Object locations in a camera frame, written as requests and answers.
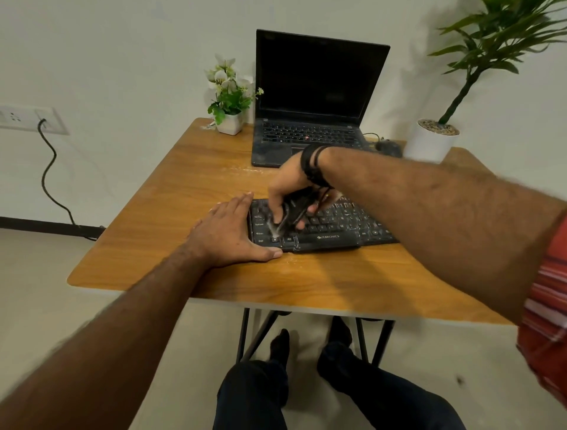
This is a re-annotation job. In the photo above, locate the person's right hand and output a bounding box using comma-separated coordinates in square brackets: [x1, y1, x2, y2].
[267, 150, 344, 231]

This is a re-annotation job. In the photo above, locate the person's right leg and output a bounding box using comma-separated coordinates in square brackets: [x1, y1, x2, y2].
[316, 315, 468, 430]

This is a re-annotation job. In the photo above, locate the small white flower pot plant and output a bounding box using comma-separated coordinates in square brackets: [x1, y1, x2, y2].
[204, 53, 265, 136]

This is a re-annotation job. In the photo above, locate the small black brush tool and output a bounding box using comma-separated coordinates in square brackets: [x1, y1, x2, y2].
[268, 187, 324, 236]

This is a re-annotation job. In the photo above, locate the person's left forearm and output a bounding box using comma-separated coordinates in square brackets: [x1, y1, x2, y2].
[0, 247, 211, 430]

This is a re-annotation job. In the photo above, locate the person's right forearm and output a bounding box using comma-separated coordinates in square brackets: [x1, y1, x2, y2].
[317, 146, 567, 327]

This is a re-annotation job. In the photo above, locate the person's left leg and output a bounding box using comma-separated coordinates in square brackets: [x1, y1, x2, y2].
[212, 328, 291, 430]

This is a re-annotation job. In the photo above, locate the red right sleeve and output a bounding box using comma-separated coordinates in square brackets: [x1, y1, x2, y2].
[516, 212, 567, 411]

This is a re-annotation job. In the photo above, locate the person's left hand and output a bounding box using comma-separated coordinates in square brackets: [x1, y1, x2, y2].
[185, 191, 284, 270]

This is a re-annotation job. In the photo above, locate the black keyboard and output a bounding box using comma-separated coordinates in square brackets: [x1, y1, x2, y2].
[246, 197, 399, 254]

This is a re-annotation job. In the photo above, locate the white wall socket panel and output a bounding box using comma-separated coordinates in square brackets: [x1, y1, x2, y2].
[0, 104, 71, 136]

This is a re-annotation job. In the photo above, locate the black power cable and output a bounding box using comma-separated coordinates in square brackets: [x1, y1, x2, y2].
[37, 118, 106, 242]

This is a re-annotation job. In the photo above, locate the black wristband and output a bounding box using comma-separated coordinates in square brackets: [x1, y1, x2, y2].
[299, 143, 335, 209]

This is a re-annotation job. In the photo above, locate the black metal table frame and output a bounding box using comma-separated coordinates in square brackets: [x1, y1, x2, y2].
[234, 308, 397, 369]

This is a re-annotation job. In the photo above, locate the tall green plant white pot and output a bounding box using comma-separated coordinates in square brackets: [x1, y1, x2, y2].
[402, 0, 567, 165]

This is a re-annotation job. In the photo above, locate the black skirting board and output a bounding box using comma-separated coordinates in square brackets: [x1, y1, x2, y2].
[0, 216, 106, 240]

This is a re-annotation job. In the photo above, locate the person's leg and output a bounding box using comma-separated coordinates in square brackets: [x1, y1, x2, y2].
[212, 328, 291, 430]
[316, 315, 468, 430]

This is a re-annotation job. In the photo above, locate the black computer mouse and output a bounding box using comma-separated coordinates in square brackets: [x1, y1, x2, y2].
[375, 139, 404, 159]

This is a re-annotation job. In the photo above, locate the black laptop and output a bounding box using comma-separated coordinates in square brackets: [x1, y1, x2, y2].
[250, 28, 392, 169]

